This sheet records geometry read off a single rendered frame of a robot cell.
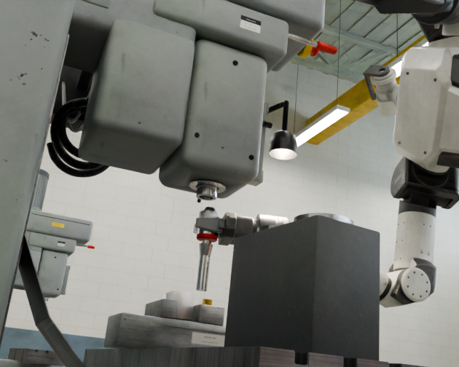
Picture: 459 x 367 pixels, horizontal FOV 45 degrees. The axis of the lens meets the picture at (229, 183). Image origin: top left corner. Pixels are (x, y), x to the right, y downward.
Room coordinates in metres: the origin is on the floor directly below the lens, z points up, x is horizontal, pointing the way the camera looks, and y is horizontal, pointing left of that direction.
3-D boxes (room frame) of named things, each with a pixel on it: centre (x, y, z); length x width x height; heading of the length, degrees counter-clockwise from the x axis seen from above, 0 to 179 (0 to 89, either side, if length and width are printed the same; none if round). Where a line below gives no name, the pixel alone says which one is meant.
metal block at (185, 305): (1.31, 0.09, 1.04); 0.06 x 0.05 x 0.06; 20
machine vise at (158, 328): (1.32, 0.06, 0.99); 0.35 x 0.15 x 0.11; 110
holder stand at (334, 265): (0.85, -0.12, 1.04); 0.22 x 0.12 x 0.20; 29
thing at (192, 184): (1.21, 0.05, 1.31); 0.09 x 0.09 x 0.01
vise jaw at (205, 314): (1.33, 0.04, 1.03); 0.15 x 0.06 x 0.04; 20
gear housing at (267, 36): (1.19, 0.09, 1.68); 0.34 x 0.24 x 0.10; 111
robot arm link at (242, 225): (1.22, -0.05, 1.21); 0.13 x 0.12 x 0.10; 6
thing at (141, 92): (1.14, 0.23, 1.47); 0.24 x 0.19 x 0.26; 21
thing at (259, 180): (1.25, -0.05, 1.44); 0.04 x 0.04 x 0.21; 21
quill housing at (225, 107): (1.21, 0.05, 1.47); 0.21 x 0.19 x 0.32; 21
